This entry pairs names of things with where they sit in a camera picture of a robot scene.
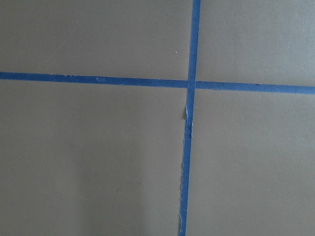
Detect brown paper table cover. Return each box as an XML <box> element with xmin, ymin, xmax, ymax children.
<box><xmin>0</xmin><ymin>0</ymin><xmax>315</xmax><ymax>236</ymax></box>

